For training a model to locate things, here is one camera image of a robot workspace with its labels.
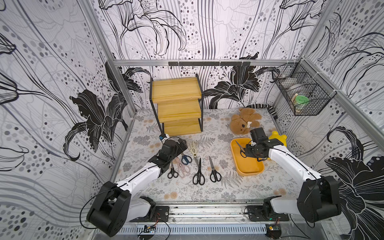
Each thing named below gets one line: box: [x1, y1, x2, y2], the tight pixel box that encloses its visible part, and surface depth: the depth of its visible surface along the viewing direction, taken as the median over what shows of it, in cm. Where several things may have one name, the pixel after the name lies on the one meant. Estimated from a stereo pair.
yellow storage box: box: [230, 137, 266, 177], surface depth 88 cm
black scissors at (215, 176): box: [209, 156, 222, 183], surface depth 88 cm
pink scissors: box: [173, 157, 191, 179], surface depth 90 cm
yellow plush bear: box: [268, 131, 287, 147], surface depth 97 cm
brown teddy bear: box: [229, 107, 262, 135], surface depth 103 cm
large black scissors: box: [192, 157, 206, 186], surface depth 86 cm
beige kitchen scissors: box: [187, 140, 199, 167], surface depth 99 cm
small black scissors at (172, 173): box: [167, 163, 179, 179], surface depth 88 cm
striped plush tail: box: [245, 103, 278, 120], surface depth 121 cm
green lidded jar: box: [295, 95, 310, 112], surface depth 80 cm
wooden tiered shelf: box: [149, 73, 204, 137], surface depth 97 cm
